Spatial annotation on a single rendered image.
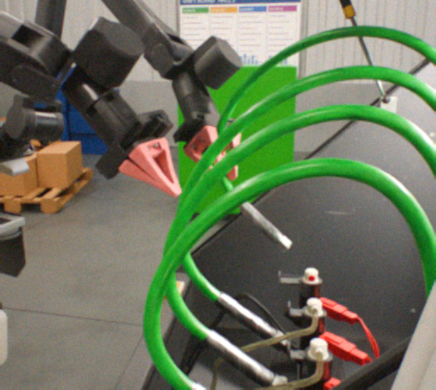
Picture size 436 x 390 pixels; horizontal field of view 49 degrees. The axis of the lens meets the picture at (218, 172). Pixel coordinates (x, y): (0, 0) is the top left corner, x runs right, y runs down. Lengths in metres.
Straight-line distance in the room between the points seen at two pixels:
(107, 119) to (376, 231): 0.57
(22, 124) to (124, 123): 0.53
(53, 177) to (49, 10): 3.75
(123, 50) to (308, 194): 0.49
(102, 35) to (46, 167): 4.25
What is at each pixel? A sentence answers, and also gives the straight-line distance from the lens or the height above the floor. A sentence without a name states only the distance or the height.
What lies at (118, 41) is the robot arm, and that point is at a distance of 0.60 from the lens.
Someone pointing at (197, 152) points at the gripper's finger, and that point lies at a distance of 0.76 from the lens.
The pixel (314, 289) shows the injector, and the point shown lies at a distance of 0.64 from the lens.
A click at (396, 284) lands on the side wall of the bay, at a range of 1.02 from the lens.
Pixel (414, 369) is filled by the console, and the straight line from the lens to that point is 0.27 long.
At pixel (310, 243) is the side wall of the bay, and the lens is 0.96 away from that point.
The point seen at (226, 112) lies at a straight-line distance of 0.72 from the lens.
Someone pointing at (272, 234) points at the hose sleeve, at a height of 1.13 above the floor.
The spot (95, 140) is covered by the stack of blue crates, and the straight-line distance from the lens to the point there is 6.98.
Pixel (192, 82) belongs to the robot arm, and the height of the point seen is 1.34.
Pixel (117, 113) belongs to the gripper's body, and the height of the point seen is 1.32.
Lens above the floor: 1.39
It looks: 14 degrees down
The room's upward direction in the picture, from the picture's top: straight up
